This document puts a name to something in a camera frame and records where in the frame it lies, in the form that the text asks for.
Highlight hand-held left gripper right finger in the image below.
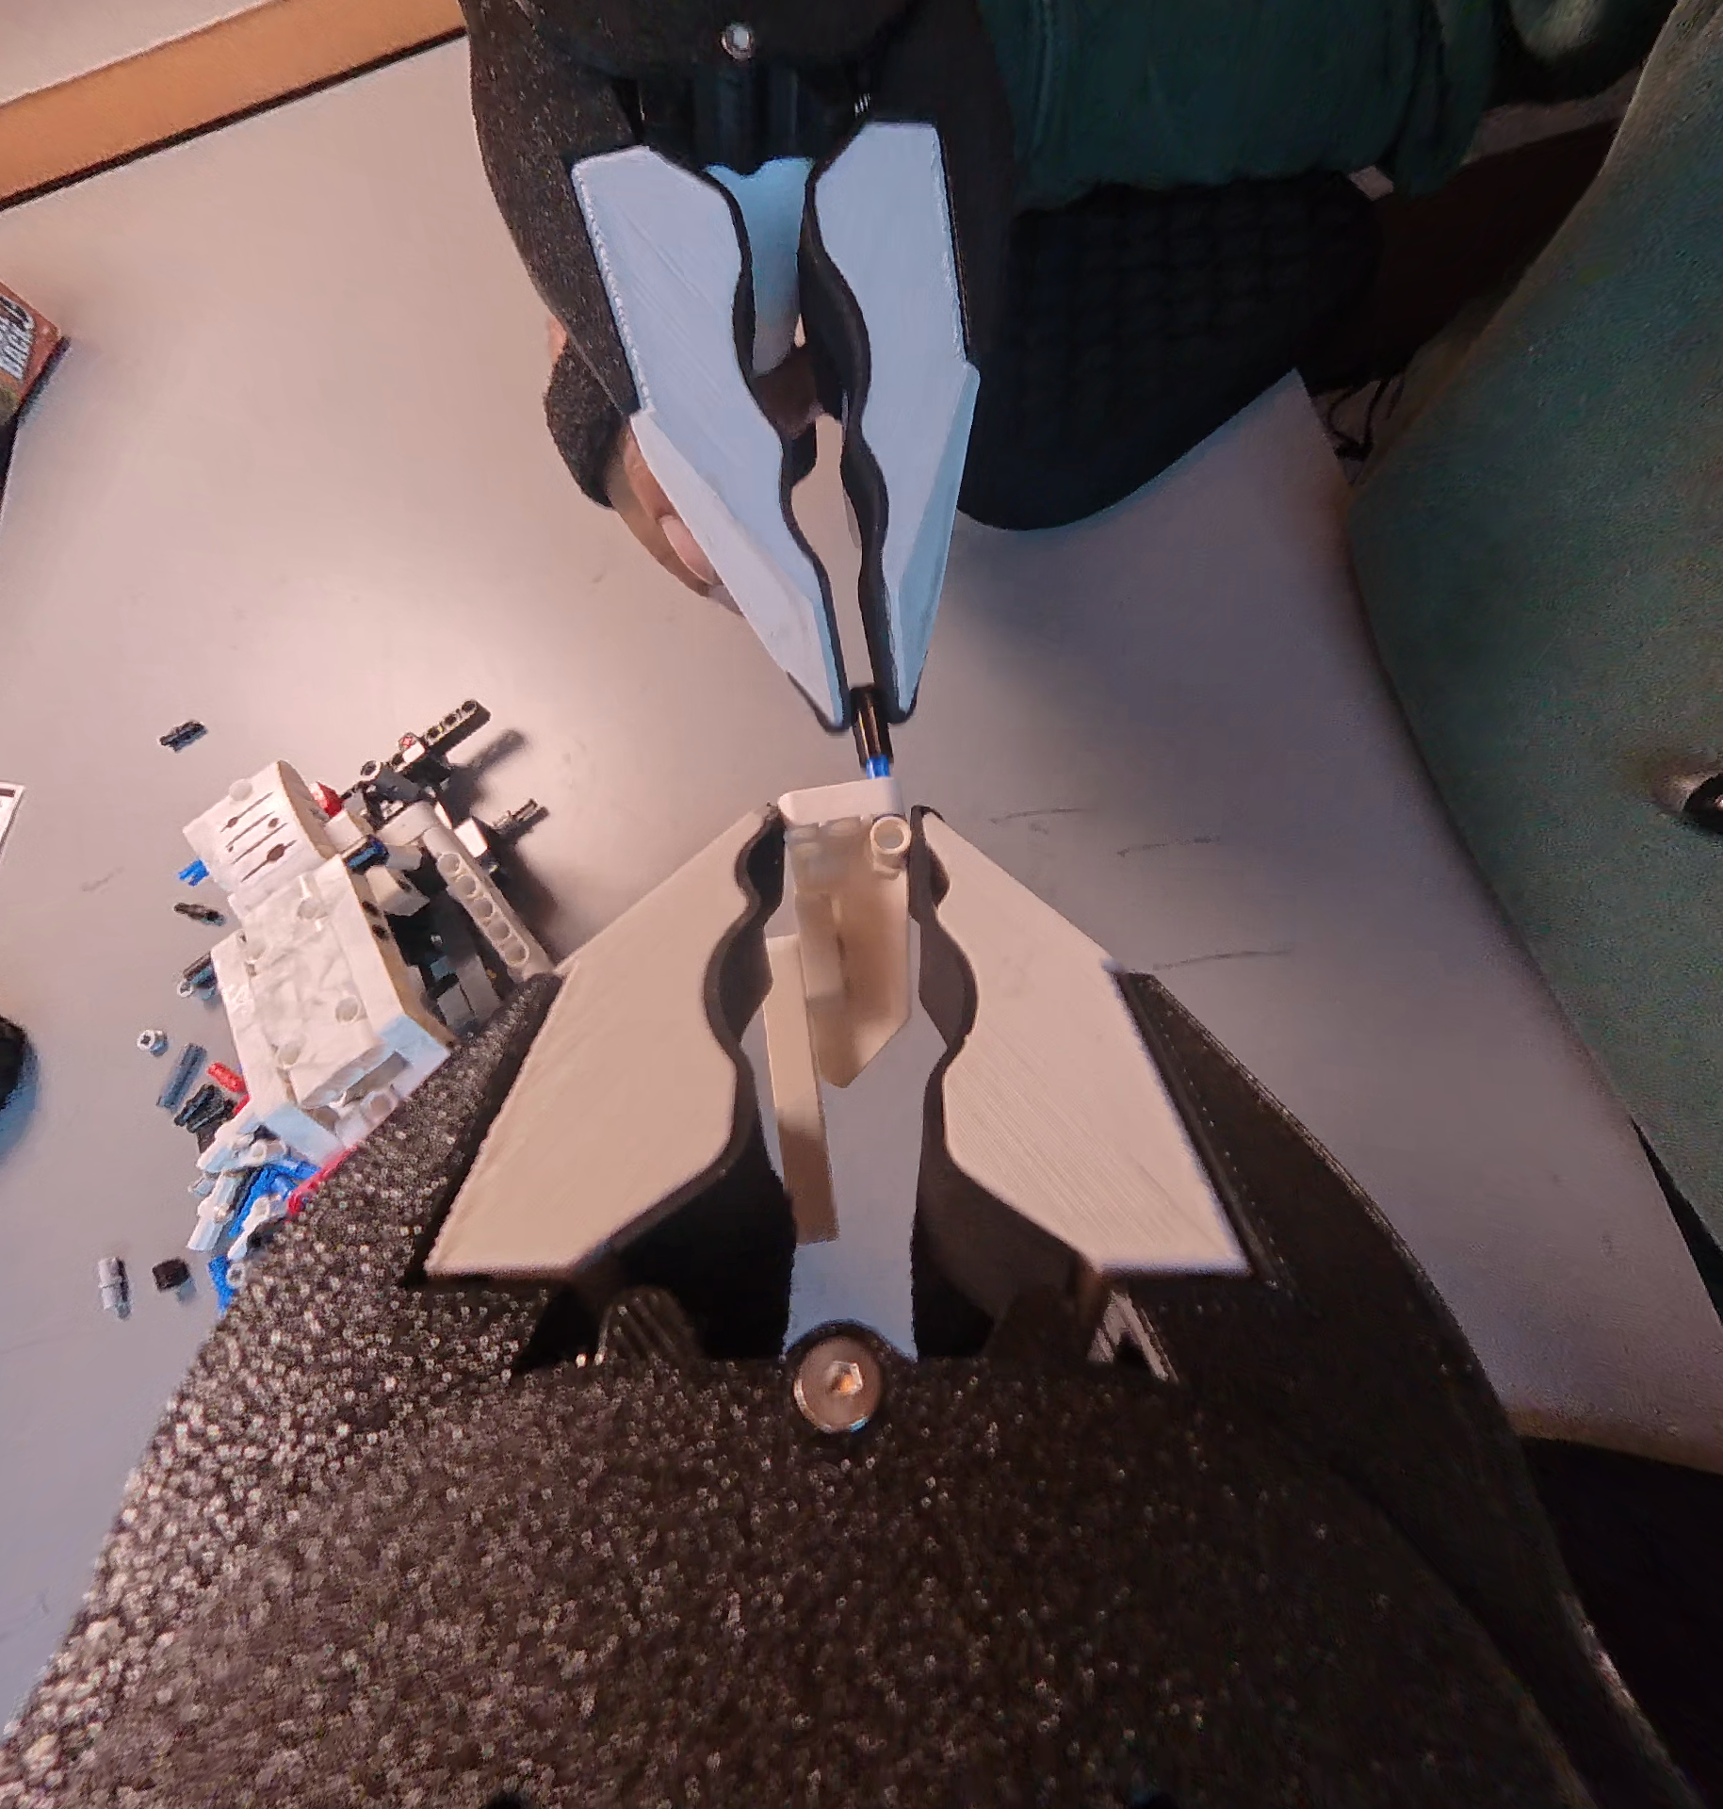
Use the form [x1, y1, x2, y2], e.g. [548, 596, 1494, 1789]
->
[913, 805, 1256, 1316]

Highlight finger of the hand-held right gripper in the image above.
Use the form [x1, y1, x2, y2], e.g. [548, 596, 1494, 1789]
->
[569, 149, 862, 729]
[799, 114, 987, 723]

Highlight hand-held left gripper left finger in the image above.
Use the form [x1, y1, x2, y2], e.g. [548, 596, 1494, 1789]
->
[424, 805, 788, 1329]

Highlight white curved panel piece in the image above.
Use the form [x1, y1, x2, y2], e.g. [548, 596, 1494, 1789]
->
[763, 800, 937, 1244]

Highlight white brick-built truck model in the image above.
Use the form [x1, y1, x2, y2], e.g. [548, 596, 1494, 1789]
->
[169, 703, 566, 1118]

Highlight person's right forearm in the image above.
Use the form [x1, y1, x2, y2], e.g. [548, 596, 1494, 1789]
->
[974, 0, 1681, 207]

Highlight grey desk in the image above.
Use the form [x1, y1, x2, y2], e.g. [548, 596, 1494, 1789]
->
[0, 44, 1723, 1755]

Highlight person's right hand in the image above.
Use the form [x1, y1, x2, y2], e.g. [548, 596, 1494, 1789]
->
[546, 328, 735, 596]

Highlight black chair armrest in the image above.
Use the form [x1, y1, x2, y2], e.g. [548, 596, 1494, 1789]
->
[962, 173, 1387, 534]

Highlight loose small building parts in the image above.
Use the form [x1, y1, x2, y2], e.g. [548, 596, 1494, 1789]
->
[87, 720, 356, 1316]

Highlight wood-edged grey table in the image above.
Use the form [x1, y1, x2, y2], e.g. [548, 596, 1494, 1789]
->
[0, 0, 467, 223]

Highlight toy truck set box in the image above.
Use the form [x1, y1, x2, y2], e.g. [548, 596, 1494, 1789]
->
[0, 252, 67, 511]

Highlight green sweatshirt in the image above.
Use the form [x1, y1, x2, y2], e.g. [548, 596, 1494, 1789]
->
[1342, 0, 1723, 1274]

